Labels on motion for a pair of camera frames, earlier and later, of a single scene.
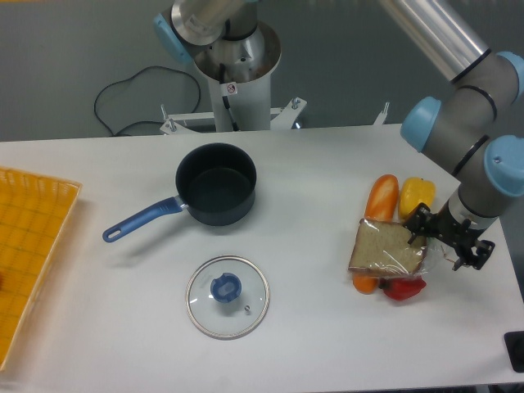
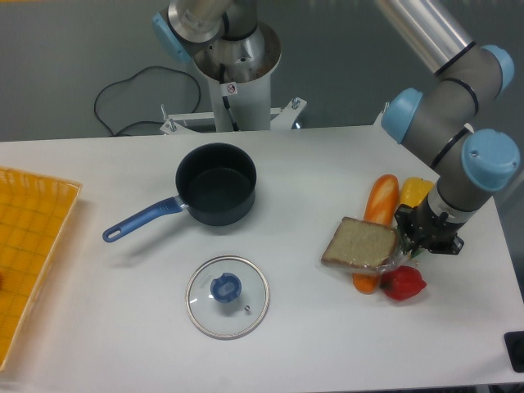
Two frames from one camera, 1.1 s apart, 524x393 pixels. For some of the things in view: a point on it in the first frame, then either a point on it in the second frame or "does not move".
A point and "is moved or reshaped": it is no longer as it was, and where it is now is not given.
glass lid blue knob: [228, 297] does not move
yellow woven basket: [34, 211] does not move
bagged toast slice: [382, 247] is moved or reshaped
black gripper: [462, 235] to [421, 226]
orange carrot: [381, 205] does not move
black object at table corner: [515, 343] does not move
